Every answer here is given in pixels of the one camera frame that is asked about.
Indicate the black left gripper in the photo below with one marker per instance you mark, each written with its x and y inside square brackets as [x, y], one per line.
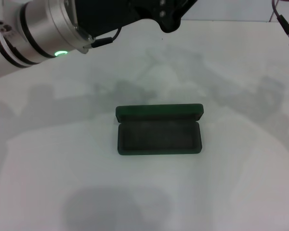
[125, 12]

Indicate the green glasses case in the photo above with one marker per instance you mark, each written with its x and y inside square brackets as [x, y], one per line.
[159, 142]

